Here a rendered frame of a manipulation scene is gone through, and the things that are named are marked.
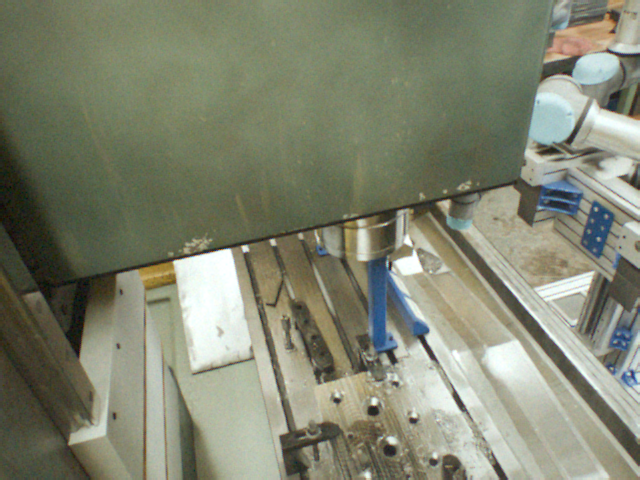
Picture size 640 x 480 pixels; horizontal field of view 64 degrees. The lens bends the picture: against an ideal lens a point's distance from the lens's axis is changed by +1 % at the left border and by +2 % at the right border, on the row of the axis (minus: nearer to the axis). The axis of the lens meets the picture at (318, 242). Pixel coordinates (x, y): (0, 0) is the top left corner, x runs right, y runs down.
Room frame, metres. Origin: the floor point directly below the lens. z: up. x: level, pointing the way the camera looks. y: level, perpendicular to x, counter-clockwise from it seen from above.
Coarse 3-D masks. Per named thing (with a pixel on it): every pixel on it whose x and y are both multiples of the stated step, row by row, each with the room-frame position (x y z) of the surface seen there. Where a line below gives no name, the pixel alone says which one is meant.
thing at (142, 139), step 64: (0, 0) 0.50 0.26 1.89; (64, 0) 0.51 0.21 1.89; (128, 0) 0.52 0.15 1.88; (192, 0) 0.53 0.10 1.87; (256, 0) 0.55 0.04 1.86; (320, 0) 0.56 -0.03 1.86; (384, 0) 0.57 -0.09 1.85; (448, 0) 0.59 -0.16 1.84; (512, 0) 0.60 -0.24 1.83; (0, 64) 0.49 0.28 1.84; (64, 64) 0.51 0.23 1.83; (128, 64) 0.52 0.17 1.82; (192, 64) 0.53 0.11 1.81; (256, 64) 0.54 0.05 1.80; (320, 64) 0.56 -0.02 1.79; (384, 64) 0.57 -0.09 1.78; (448, 64) 0.59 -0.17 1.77; (512, 64) 0.61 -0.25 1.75; (0, 128) 0.49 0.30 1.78; (64, 128) 0.50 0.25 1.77; (128, 128) 0.51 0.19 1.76; (192, 128) 0.53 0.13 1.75; (256, 128) 0.54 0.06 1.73; (320, 128) 0.56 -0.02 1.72; (384, 128) 0.57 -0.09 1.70; (448, 128) 0.59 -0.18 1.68; (512, 128) 0.61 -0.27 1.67; (0, 192) 0.49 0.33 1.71; (64, 192) 0.50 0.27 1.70; (128, 192) 0.51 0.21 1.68; (192, 192) 0.52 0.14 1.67; (256, 192) 0.54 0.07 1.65; (320, 192) 0.56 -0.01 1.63; (384, 192) 0.57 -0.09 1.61; (448, 192) 0.59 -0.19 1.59; (64, 256) 0.49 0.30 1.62; (128, 256) 0.50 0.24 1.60; (192, 256) 0.52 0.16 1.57
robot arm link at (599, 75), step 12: (588, 60) 1.54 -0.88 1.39; (600, 60) 1.52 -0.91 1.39; (612, 60) 1.51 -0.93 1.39; (576, 72) 1.53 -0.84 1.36; (588, 72) 1.49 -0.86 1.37; (600, 72) 1.47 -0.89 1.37; (612, 72) 1.47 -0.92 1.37; (624, 72) 1.51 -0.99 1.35; (588, 84) 1.48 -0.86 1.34; (600, 84) 1.47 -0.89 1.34; (612, 84) 1.48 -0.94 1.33; (588, 96) 1.48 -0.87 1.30; (600, 96) 1.47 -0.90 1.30
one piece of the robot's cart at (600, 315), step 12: (636, 168) 1.34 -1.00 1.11; (636, 180) 1.33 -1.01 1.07; (600, 276) 1.34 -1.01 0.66; (588, 288) 1.35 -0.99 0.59; (600, 288) 1.32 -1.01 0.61; (588, 300) 1.33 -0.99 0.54; (600, 300) 1.32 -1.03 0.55; (612, 300) 1.25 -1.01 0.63; (588, 312) 1.33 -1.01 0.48; (600, 312) 1.30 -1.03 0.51; (612, 312) 1.25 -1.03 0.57; (624, 312) 1.25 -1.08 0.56; (576, 324) 1.35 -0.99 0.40; (588, 324) 1.32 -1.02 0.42; (600, 324) 1.25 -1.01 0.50; (612, 324) 1.24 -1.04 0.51; (624, 324) 1.25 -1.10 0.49; (600, 336) 1.25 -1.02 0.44; (600, 348) 1.24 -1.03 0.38
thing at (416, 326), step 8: (392, 272) 1.16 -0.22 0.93; (392, 280) 1.10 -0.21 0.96; (392, 288) 1.07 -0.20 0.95; (392, 296) 1.07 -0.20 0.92; (400, 296) 1.03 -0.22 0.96; (408, 296) 1.05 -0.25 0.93; (400, 304) 1.02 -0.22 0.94; (408, 304) 1.00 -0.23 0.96; (400, 312) 1.01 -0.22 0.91; (408, 312) 0.96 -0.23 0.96; (408, 320) 0.96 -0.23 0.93; (416, 320) 0.93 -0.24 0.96; (416, 328) 0.93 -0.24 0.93; (424, 328) 0.94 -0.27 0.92
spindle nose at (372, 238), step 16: (336, 224) 0.63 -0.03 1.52; (352, 224) 0.62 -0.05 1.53; (368, 224) 0.62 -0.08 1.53; (384, 224) 0.62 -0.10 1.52; (400, 224) 0.64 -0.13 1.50; (320, 240) 0.66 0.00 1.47; (336, 240) 0.63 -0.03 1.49; (352, 240) 0.62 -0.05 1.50; (368, 240) 0.62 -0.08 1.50; (384, 240) 0.62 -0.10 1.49; (400, 240) 0.64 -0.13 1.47; (336, 256) 0.63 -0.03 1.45; (352, 256) 0.62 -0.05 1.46; (368, 256) 0.62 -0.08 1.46; (384, 256) 0.62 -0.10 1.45
